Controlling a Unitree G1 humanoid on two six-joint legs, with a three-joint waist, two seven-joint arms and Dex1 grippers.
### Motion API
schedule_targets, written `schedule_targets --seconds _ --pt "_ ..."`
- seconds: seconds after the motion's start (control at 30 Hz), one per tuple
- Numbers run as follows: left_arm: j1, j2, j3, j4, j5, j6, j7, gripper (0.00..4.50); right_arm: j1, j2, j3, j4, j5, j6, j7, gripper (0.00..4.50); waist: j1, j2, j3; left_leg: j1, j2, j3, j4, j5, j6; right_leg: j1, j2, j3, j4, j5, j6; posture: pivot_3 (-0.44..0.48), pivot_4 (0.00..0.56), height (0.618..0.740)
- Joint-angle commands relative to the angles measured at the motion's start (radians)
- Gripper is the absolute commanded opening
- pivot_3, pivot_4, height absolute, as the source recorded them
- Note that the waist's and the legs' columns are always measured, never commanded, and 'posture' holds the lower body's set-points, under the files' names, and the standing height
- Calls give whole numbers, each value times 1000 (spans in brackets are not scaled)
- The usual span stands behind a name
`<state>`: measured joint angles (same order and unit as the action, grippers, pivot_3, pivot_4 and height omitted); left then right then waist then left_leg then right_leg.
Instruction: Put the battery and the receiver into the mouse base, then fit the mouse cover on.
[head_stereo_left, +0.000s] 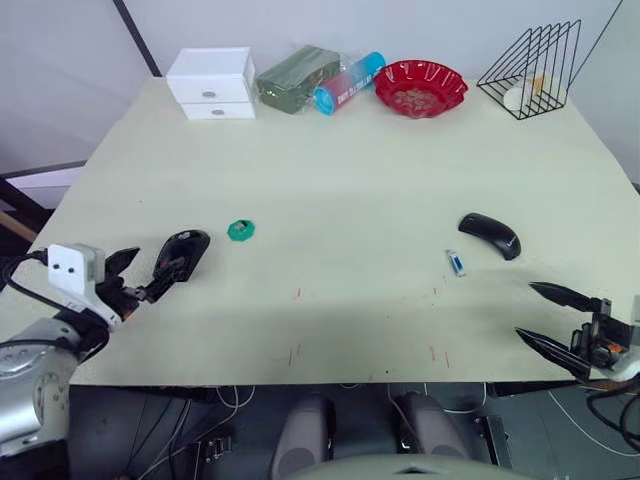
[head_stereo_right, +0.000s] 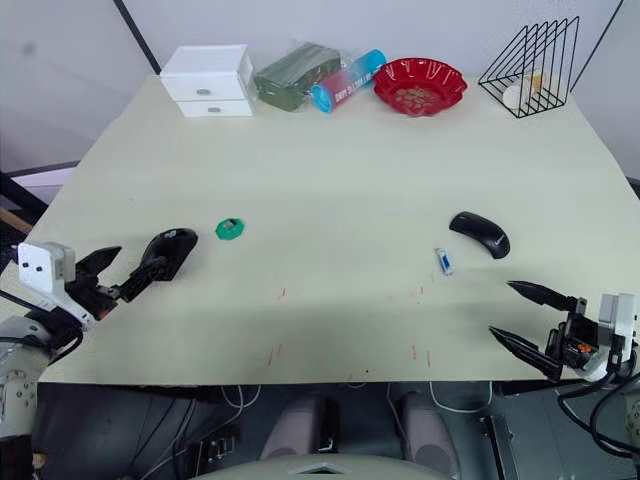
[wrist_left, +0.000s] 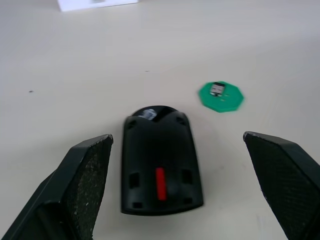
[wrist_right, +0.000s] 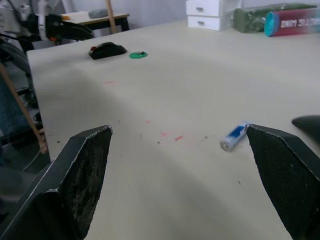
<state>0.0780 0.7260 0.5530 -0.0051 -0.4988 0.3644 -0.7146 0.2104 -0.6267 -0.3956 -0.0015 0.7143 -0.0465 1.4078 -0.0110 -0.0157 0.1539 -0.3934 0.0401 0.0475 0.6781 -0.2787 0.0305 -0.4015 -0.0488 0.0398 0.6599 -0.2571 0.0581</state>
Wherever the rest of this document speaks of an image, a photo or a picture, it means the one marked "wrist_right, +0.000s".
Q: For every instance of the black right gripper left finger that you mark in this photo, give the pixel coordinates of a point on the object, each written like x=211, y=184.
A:
x=75, y=175

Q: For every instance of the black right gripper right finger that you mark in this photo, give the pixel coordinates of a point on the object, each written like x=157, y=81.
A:
x=282, y=170

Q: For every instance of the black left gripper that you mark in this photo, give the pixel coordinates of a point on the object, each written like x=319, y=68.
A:
x=54, y=26

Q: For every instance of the black mouse base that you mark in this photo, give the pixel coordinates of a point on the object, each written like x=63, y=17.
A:
x=107, y=50

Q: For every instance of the black mouse cover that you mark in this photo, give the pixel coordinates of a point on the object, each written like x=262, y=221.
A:
x=308, y=126

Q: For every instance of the blue and white AA battery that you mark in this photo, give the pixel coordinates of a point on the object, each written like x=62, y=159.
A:
x=233, y=139

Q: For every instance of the yellow flat object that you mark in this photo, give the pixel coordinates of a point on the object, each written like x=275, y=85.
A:
x=65, y=17

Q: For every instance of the grey object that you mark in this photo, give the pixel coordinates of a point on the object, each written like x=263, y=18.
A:
x=97, y=13

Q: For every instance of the dark side table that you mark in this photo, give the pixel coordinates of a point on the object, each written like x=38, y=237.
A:
x=105, y=18

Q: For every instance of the wooden pole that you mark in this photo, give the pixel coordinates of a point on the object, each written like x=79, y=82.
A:
x=111, y=16

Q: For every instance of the green round disc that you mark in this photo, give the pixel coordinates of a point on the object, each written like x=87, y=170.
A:
x=136, y=55

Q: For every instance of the wooden stick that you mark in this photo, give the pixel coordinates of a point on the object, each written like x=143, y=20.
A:
x=23, y=107

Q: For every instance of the blue fabric chair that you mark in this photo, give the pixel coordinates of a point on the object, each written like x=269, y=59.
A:
x=11, y=112

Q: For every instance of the white two-drawer unit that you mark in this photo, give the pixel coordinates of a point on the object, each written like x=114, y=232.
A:
x=203, y=15

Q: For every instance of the red-blue can with teal lid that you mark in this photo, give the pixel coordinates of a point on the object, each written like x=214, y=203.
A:
x=291, y=23

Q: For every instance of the green wrapped package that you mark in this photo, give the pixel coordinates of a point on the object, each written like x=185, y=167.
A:
x=248, y=20

